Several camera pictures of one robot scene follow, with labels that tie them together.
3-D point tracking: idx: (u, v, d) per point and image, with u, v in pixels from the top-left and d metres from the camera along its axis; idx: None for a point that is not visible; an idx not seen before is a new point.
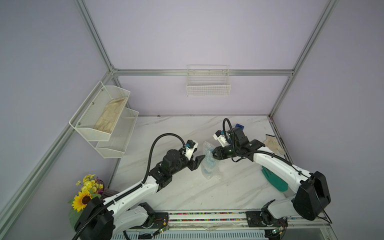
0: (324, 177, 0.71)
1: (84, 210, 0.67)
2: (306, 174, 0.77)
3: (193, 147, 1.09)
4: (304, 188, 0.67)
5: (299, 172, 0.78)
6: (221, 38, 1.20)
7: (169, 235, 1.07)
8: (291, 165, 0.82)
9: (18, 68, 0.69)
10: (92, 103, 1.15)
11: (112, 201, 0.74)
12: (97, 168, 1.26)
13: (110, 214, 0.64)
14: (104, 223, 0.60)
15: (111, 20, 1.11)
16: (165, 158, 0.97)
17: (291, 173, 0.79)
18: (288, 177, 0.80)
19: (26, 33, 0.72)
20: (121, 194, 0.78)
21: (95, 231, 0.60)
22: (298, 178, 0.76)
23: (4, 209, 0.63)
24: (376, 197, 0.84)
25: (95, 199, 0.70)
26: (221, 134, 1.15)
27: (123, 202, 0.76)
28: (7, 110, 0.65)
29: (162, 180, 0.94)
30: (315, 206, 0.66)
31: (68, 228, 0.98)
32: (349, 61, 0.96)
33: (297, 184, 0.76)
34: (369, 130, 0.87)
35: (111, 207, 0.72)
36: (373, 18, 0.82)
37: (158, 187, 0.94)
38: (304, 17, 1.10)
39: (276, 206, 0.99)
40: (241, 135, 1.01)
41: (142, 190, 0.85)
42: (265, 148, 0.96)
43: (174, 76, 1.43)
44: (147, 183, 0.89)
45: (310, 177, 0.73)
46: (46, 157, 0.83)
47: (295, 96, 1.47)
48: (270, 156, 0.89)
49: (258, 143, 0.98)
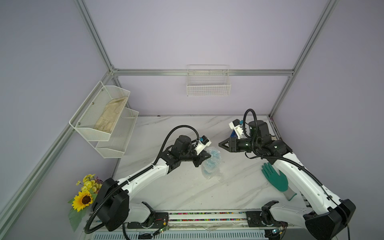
0: (354, 206, 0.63)
1: (100, 190, 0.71)
2: (336, 200, 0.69)
3: (205, 144, 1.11)
4: (333, 220, 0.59)
5: (329, 197, 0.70)
6: (221, 38, 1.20)
7: (169, 235, 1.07)
8: (321, 186, 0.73)
9: (18, 68, 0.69)
10: (92, 103, 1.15)
11: (126, 181, 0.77)
12: (96, 168, 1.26)
13: (125, 193, 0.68)
14: (121, 202, 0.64)
15: (111, 20, 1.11)
16: (177, 140, 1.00)
17: (318, 195, 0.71)
18: (314, 198, 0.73)
19: (27, 33, 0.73)
20: (134, 175, 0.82)
21: (112, 210, 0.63)
22: (326, 203, 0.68)
23: (5, 209, 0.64)
24: (377, 197, 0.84)
25: (109, 180, 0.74)
26: (239, 124, 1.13)
27: (136, 183, 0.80)
28: (7, 110, 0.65)
29: (172, 162, 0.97)
30: (332, 234, 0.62)
31: (68, 228, 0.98)
32: (348, 61, 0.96)
33: (323, 209, 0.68)
34: (370, 130, 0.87)
35: (126, 187, 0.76)
36: (373, 18, 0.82)
37: (168, 169, 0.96)
38: (304, 17, 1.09)
39: (279, 209, 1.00)
40: (265, 132, 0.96)
41: (153, 171, 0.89)
42: (292, 155, 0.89)
43: (174, 76, 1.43)
44: (158, 165, 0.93)
45: (340, 205, 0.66)
46: (46, 157, 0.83)
47: (295, 96, 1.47)
48: (297, 168, 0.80)
49: (283, 146, 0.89)
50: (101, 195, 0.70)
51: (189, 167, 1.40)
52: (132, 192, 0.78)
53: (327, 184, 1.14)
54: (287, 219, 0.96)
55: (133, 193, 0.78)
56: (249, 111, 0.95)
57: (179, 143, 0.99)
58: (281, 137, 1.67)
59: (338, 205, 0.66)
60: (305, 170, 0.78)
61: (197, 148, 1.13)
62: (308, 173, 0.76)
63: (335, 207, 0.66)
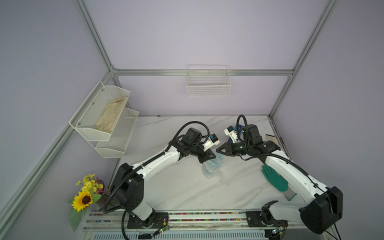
0: (341, 194, 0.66)
1: (117, 174, 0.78)
2: (322, 188, 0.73)
3: (214, 141, 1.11)
4: (317, 202, 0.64)
5: (315, 185, 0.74)
6: (221, 39, 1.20)
7: (169, 235, 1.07)
8: (307, 175, 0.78)
9: (17, 68, 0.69)
10: (92, 103, 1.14)
11: (141, 166, 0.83)
12: (96, 168, 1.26)
13: (140, 177, 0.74)
14: (137, 184, 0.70)
15: (111, 21, 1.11)
16: (189, 131, 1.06)
17: (305, 184, 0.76)
18: (302, 188, 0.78)
19: (27, 33, 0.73)
20: (147, 160, 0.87)
21: (129, 192, 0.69)
22: (313, 190, 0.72)
23: (5, 209, 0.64)
24: (376, 197, 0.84)
25: (124, 164, 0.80)
26: (233, 129, 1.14)
27: (150, 168, 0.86)
28: (6, 110, 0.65)
29: (183, 148, 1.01)
30: (325, 222, 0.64)
31: (68, 228, 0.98)
32: (348, 61, 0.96)
33: (311, 196, 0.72)
34: (369, 130, 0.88)
35: (141, 171, 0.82)
36: (373, 18, 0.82)
37: (179, 155, 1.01)
38: (305, 17, 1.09)
39: (278, 208, 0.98)
40: (255, 134, 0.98)
41: (165, 156, 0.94)
42: (279, 152, 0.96)
43: (174, 76, 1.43)
44: (169, 151, 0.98)
45: (326, 192, 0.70)
46: (46, 157, 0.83)
47: (294, 96, 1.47)
48: (285, 162, 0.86)
49: (272, 146, 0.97)
50: (117, 178, 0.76)
51: (189, 167, 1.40)
52: (147, 177, 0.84)
53: None
54: (286, 218, 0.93)
55: (147, 176, 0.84)
56: (240, 117, 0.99)
57: (192, 132, 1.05)
58: (281, 137, 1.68)
59: (324, 191, 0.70)
60: (292, 163, 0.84)
61: (205, 145, 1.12)
62: (294, 165, 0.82)
63: (320, 194, 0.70)
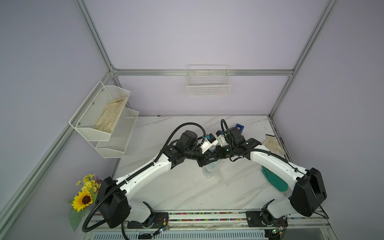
0: (319, 174, 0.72)
1: (101, 189, 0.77)
2: (302, 171, 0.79)
3: (211, 142, 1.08)
4: (300, 185, 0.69)
5: (295, 169, 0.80)
6: (221, 38, 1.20)
7: (169, 235, 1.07)
8: (287, 162, 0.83)
9: (18, 68, 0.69)
10: (92, 103, 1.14)
11: (124, 181, 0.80)
12: (97, 168, 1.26)
13: (123, 193, 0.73)
14: (118, 202, 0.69)
15: (111, 21, 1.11)
16: (184, 136, 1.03)
17: (287, 171, 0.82)
18: (284, 174, 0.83)
19: (27, 32, 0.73)
20: (132, 174, 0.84)
21: (111, 209, 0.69)
22: (294, 175, 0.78)
23: (5, 209, 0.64)
24: (377, 197, 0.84)
25: (108, 178, 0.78)
26: (221, 134, 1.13)
27: (135, 182, 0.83)
28: (7, 110, 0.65)
29: (175, 157, 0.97)
30: (310, 202, 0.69)
31: (68, 228, 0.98)
32: (349, 61, 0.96)
33: (293, 180, 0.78)
34: (369, 130, 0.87)
35: (124, 187, 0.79)
36: (373, 18, 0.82)
37: (171, 164, 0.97)
38: (305, 17, 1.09)
39: (276, 206, 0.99)
40: (237, 134, 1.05)
41: (153, 168, 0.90)
42: (260, 147, 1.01)
43: (174, 76, 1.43)
44: (159, 161, 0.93)
45: (306, 174, 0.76)
46: (46, 157, 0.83)
47: (294, 96, 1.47)
48: (267, 154, 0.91)
49: (254, 142, 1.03)
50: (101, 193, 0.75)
51: (189, 167, 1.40)
52: (131, 192, 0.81)
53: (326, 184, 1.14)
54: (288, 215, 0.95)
55: (132, 192, 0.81)
56: (222, 121, 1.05)
57: (186, 137, 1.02)
58: (281, 137, 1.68)
59: (304, 174, 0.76)
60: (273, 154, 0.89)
61: (203, 147, 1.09)
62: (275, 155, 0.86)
63: (301, 176, 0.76)
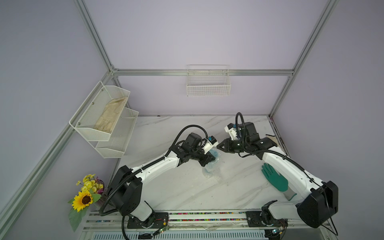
0: (336, 188, 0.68)
1: (116, 177, 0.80)
2: (318, 182, 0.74)
3: (212, 143, 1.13)
4: (314, 197, 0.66)
5: (311, 180, 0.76)
6: (221, 38, 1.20)
7: (169, 235, 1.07)
8: (303, 171, 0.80)
9: (18, 68, 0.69)
10: (92, 103, 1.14)
11: (140, 169, 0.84)
12: (96, 168, 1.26)
13: (139, 181, 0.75)
14: (134, 188, 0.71)
15: (111, 20, 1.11)
16: (190, 136, 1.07)
17: (302, 179, 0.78)
18: (298, 183, 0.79)
19: (27, 33, 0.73)
20: (147, 165, 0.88)
21: (125, 197, 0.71)
22: (309, 185, 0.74)
23: (5, 208, 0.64)
24: (376, 197, 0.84)
25: (124, 167, 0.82)
26: (233, 127, 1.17)
27: (149, 172, 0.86)
28: (7, 110, 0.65)
29: (182, 155, 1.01)
30: (321, 215, 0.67)
31: (68, 228, 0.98)
32: (349, 61, 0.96)
33: (306, 190, 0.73)
34: (369, 130, 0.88)
35: (140, 175, 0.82)
36: (373, 17, 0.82)
37: (178, 162, 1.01)
38: (305, 17, 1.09)
39: (278, 208, 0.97)
40: (252, 131, 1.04)
41: (165, 162, 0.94)
42: (275, 148, 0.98)
43: (174, 76, 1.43)
44: (169, 156, 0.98)
45: (322, 186, 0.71)
46: (46, 157, 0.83)
47: (294, 96, 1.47)
48: (282, 158, 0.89)
49: (269, 142, 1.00)
50: (116, 181, 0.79)
51: (189, 167, 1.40)
52: (145, 180, 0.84)
53: None
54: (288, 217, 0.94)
55: (146, 180, 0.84)
56: (239, 115, 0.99)
57: (192, 138, 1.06)
58: (281, 137, 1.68)
59: (320, 186, 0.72)
60: (289, 159, 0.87)
61: (205, 148, 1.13)
62: (290, 160, 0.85)
63: (316, 188, 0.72)
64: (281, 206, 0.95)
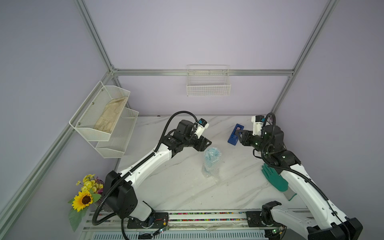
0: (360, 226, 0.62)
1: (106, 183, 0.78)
2: (342, 217, 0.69)
3: (204, 126, 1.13)
4: (334, 233, 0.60)
5: (333, 212, 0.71)
6: (221, 38, 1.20)
7: (169, 235, 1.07)
8: (326, 200, 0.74)
9: (18, 68, 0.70)
10: (92, 103, 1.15)
11: (128, 172, 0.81)
12: (96, 168, 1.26)
13: (129, 185, 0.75)
14: (126, 193, 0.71)
15: (111, 20, 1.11)
16: (181, 124, 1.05)
17: (323, 209, 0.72)
18: (317, 211, 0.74)
19: (26, 32, 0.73)
20: (135, 166, 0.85)
21: (119, 201, 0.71)
22: (330, 218, 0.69)
23: (5, 208, 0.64)
24: (376, 197, 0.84)
25: (112, 172, 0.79)
26: (260, 121, 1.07)
27: (139, 173, 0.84)
28: (6, 110, 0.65)
29: (175, 145, 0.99)
30: None
31: (68, 228, 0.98)
32: (349, 60, 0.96)
33: (326, 223, 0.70)
34: (369, 129, 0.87)
35: (129, 178, 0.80)
36: (373, 17, 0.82)
37: (171, 153, 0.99)
38: (305, 17, 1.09)
39: (281, 215, 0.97)
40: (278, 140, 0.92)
41: (155, 157, 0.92)
42: (296, 167, 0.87)
43: (174, 76, 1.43)
44: (160, 151, 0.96)
45: (344, 223, 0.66)
46: (46, 157, 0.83)
47: (294, 96, 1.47)
48: (304, 180, 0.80)
49: (292, 157, 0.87)
50: (107, 186, 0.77)
51: (189, 167, 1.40)
52: (137, 182, 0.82)
53: (327, 184, 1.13)
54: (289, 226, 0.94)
55: (137, 182, 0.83)
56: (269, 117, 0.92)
57: (183, 126, 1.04)
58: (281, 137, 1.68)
59: (343, 222, 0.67)
60: (311, 183, 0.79)
61: (197, 132, 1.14)
62: (314, 185, 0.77)
63: (338, 223, 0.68)
64: (286, 216, 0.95)
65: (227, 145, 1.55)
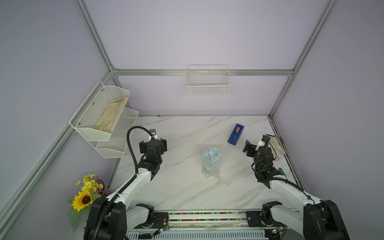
0: (334, 205, 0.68)
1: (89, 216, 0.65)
2: (315, 200, 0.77)
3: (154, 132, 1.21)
4: (308, 209, 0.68)
5: (308, 197, 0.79)
6: (220, 38, 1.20)
7: (169, 235, 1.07)
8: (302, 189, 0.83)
9: (18, 68, 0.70)
10: (92, 102, 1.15)
11: (117, 194, 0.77)
12: (97, 168, 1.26)
13: (119, 205, 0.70)
14: (119, 212, 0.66)
15: (111, 20, 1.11)
16: (148, 148, 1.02)
17: (299, 196, 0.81)
18: (297, 201, 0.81)
19: (26, 32, 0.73)
20: (121, 187, 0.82)
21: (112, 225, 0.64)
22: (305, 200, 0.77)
23: (5, 208, 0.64)
24: (375, 197, 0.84)
25: (97, 200, 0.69)
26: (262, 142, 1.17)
27: (127, 193, 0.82)
28: (7, 110, 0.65)
29: (152, 168, 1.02)
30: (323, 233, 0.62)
31: (69, 228, 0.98)
32: (349, 60, 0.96)
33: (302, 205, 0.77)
34: (369, 129, 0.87)
35: (119, 199, 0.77)
36: (373, 18, 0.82)
37: (151, 175, 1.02)
38: (305, 17, 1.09)
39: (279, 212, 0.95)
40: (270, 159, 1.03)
41: (138, 179, 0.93)
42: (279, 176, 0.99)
43: (174, 76, 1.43)
44: (141, 173, 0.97)
45: (321, 205, 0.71)
46: (46, 157, 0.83)
47: (294, 96, 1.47)
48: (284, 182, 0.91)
49: (274, 172, 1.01)
50: (93, 219, 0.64)
51: (189, 167, 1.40)
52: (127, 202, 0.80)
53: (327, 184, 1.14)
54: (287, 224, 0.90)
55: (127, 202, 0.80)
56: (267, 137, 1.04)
57: (151, 149, 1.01)
58: (281, 137, 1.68)
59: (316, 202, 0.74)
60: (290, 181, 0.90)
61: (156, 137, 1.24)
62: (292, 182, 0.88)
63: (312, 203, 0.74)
64: (284, 214, 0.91)
65: (227, 145, 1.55)
